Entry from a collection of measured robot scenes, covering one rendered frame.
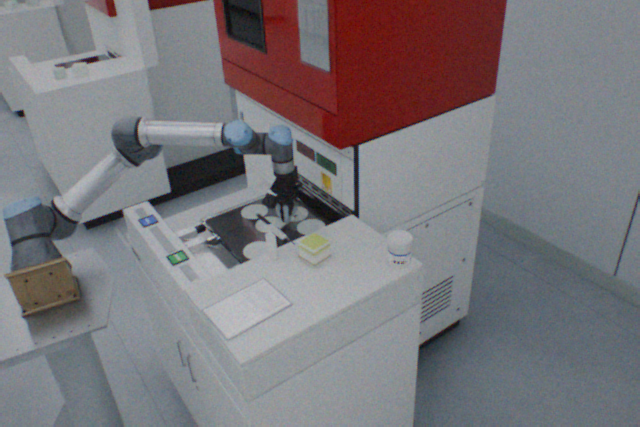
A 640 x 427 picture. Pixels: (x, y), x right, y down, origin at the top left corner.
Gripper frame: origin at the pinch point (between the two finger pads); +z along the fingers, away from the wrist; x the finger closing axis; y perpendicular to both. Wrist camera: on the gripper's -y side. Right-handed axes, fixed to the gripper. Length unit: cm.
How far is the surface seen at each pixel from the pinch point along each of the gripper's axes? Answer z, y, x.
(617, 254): 69, 147, -89
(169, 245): -3.9, -36.1, 17.4
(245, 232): 1.8, -11.2, 8.4
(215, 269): 3.7, -29.9, 3.7
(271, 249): -9.0, -22.8, -16.3
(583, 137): 14, 156, -59
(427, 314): 67, 52, -33
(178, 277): -4.3, -44.9, 1.7
